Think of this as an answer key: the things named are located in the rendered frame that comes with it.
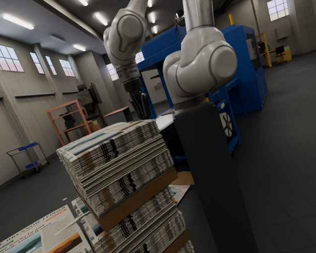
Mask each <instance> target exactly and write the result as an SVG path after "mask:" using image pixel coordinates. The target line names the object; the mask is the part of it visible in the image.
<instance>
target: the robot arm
mask: <svg viewBox="0 0 316 253"><path fill-rule="evenodd" d="M147 4H148V0H130V2H129V4H128V6H127V7H126V8H125V9H120V10H119V11H118V13H117V15H116V17H115V18H114V20H113V21H112V24H111V26H110V27H108V28H107V29H106V30H105V31H104V35H103V37H104V45H105V49H106V52H107V54H108V57H109V59H110V62H111V64H112V65H113V66H114V68H115V70H116V73H117V75H118V78H119V80H120V83H124V84H123V86H124V89H125V91H126V92H129V94H130V97H131V98H130V99H129V100H128V101H129V102H130V104H131V105H132V107H133V109H134V111H135V113H136V115H137V117H138V118H139V119H141V120H146V119H149V117H150V116H151V112H150V108H149V103H148V99H147V93H146V94H144V93H143V91H142V90H141V87H142V83H141V80H140V79H139V77H140V72H139V70H138V67H137V64H136V60H135V58H136V54H137V53H138V52H139V51H140V49H141V47H142V46H143V43H144V41H145V38H146V30H147V22H146V20H145V18H144V16H145V11H146V7H147ZM183 6H184V14H185V22H186V30H187V35H186V36H185V37H184V39H183V41H182V43H181V50H180V51H176V52H173V53H171V54H170V55H168V56H167V57H166V59H165V61H164V65H163V75H164V79H165V83H166V86H167V89H168V92H169V95H170V97H171V99H172V102H173V105H174V109H175V110H173V113H174V114H175V115H174V118H179V117H181V116H184V115H187V114H190V113H193V112H196V111H199V110H202V109H205V108H208V107H212V106H213V103H212V102H208V101H207V100H206V98H205V96H204V93H208V92H212V91H215V90H217V89H219V88H221V87H223V86H224V85H225V84H227V83H228V82H229V81H230V80H231V79H232V78H233V76H234V75H235V73H236V71H237V66H238V60H237V55H236V53H235V51H234V49H233V48H232V47H231V46H230V45H229V44H228V43H227V42H226V40H225V38H224V35H223V33H222V32H221V31H219V30H218V29H217V28H215V24H214V14H213V4H212V0H183Z"/></svg>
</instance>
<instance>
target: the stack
mask: <svg viewBox="0 0 316 253"><path fill-rule="evenodd" d="M173 196H174V194H173V193H172V190H171V188H170V186H167V187H165V188H164V189H163V190H161V191H160V192H159V193H157V194H156V195H155V196H153V197H152V198H151V199H149V200H148V201H147V202H146V203H144V204H143V205H142V206H140V207H139V208H138V209H136V210H135V211H134V212H132V213H131V214H130V215H128V216H127V217H126V218H124V219H123V220H122V221H120V222H119V223H118V224H116V225H115V226H114V227H112V228H111V229H110V230H108V231H107V232H105V231H104V230H103V229H102V227H101V226H100V225H99V223H98V222H97V220H96V219H95V218H94V216H93V215H92V214H91V212H90V211H89V209H88V208H87V207H86V205H85V204H84V202H83V201H82V200H81V198H80V197H78V198H76V199H75V200H73V201H72V206H73V209H74V211H75V212H76V215H77V219H76V220H75V218H74V216H73V214H72V213H71V211H70V209H69V207H68V205H65V206H63V207H61V208H59V209H57V210H55V211H54V212H52V213H50V214H48V215H47V216H45V217H43V218H41V219H40V220H38V221H36V222H34V223H33V224H31V225H29V226H28V227H26V228H24V229H22V230H21V231H19V232H17V233H16V234H14V235H12V236H11V237H9V238H7V239H6V240H4V241H2V242H1V243H0V253H163V252H164V251H165V250H166V249H167V248H169V247H170V246H171V245H172V244H173V243H174V242H175V241H176V240H177V239H178V238H179V237H180V236H181V235H182V234H183V233H184V232H185V231H186V227H185V226H186V224H185V220H184V218H183V216H182V213H181V212H180V211H178V209H177V206H176V204H175V202H174V201H175V198H174V197H173ZM76 221H78V222H79V224H80V226H81V228H82V230H83V232H84V234H85V236H86V238H87V240H88V242H89V243H88V242H87V240H86V238H85V236H84V234H83V232H82V231H81V229H80V227H79V225H78V224H77V222H76ZM89 244H90V245H89ZM193 248H194V247H193V246H192V244H191V241H190V240H189V241H188V242H187V243H186V244H185V245H184V246H183V247H182V248H181V249H180V250H179V251H178V252H177V253H194V250H193Z"/></svg>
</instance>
